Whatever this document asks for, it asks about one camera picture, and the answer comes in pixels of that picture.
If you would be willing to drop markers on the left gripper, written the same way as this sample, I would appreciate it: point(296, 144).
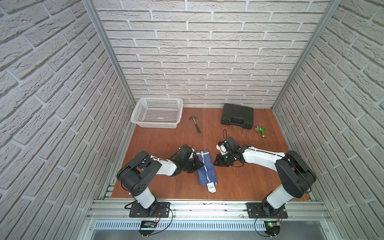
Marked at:
point(194, 162)

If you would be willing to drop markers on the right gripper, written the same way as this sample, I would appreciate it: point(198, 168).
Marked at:
point(219, 162)

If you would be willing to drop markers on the blue striped pillowcase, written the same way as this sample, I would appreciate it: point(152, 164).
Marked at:
point(206, 174)

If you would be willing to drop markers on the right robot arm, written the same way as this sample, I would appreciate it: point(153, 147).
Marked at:
point(295, 175)

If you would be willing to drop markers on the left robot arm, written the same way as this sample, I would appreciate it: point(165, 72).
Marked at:
point(136, 176)

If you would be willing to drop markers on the black plastic tool case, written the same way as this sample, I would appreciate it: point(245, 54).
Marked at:
point(236, 115)

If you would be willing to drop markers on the white plastic basket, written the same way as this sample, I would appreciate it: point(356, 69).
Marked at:
point(164, 113)

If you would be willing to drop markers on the left electronics board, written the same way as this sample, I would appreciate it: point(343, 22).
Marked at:
point(148, 225)

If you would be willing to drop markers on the electronics board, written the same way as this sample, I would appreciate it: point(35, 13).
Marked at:
point(272, 228)
point(148, 225)

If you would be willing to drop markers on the right electronics board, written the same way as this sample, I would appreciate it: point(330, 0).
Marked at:
point(272, 228)

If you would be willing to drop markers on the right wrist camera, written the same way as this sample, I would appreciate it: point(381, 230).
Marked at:
point(221, 148)

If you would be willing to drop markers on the hammer with black handle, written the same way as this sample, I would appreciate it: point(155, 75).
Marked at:
point(196, 125)

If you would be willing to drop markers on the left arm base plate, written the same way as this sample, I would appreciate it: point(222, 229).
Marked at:
point(156, 210)

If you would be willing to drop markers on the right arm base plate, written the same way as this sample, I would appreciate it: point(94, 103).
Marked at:
point(264, 211)

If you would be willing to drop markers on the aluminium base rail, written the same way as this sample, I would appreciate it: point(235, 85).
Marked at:
point(194, 215)

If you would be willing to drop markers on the aluminium corner post left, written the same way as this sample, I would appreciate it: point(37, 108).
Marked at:
point(94, 16)

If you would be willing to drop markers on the aluminium corner post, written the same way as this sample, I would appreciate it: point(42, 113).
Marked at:
point(323, 23)
point(94, 16)

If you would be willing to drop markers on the aluminium corner post right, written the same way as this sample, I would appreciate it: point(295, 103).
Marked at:
point(323, 23)

